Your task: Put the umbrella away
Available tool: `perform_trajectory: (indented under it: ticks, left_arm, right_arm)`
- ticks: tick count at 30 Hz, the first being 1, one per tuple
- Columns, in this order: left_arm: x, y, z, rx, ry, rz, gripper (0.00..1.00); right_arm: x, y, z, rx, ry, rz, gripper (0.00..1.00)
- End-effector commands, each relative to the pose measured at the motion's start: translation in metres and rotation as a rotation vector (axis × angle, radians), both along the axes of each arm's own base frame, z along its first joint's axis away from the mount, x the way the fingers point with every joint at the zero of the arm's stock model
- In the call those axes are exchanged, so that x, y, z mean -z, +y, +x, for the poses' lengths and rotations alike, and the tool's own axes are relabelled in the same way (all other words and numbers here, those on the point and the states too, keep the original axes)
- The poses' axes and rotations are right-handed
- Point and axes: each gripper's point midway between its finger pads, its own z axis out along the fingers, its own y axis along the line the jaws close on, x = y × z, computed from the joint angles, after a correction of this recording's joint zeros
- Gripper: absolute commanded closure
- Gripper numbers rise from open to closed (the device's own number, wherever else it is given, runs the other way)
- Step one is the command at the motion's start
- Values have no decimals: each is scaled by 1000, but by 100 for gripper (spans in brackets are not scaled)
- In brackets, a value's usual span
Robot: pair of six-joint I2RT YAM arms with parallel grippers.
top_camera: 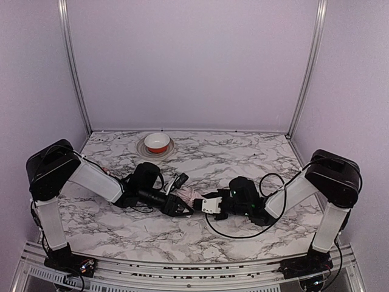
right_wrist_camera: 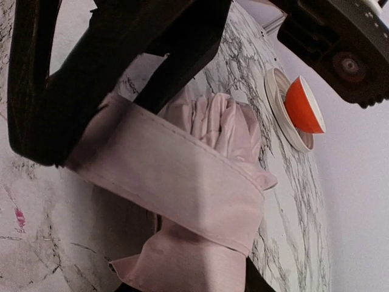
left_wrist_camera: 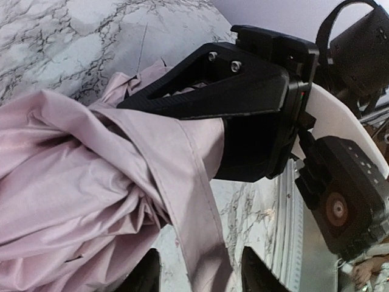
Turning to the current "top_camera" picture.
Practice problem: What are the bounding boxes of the pink and black umbrella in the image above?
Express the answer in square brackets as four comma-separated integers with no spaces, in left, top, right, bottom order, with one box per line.
[176,187,204,207]

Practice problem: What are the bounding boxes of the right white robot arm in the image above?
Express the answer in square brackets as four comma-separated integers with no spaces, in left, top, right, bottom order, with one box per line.
[193,150,363,259]

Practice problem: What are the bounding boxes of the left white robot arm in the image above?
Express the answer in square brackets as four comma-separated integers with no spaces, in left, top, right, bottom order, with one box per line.
[26,139,194,266]

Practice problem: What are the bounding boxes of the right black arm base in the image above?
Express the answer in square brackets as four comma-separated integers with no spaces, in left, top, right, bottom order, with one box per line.
[278,257,333,279]

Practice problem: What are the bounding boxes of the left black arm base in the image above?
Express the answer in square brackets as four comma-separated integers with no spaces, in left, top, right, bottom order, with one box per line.
[44,256,97,278]

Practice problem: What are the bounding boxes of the grey round plate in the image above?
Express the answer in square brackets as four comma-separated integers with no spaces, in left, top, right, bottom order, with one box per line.
[136,133,174,161]

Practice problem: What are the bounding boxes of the red and white bowl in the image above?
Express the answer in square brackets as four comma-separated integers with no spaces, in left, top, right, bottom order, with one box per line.
[144,133,170,154]

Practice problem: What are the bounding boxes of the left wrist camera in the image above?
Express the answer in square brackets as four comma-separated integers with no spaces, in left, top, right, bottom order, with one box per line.
[164,173,189,195]

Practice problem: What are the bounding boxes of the aluminium front rail frame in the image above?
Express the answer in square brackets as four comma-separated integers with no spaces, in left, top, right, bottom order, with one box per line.
[10,242,366,291]

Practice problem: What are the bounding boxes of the right aluminium corner post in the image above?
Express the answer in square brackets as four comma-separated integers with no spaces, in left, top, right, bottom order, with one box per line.
[287,0,328,139]

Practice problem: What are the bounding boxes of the aluminium corner post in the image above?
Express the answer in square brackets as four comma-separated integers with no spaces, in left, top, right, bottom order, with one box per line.
[57,0,93,136]
[287,0,328,139]

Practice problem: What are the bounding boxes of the left aluminium corner post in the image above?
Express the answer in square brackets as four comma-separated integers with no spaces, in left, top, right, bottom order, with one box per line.
[57,0,93,136]

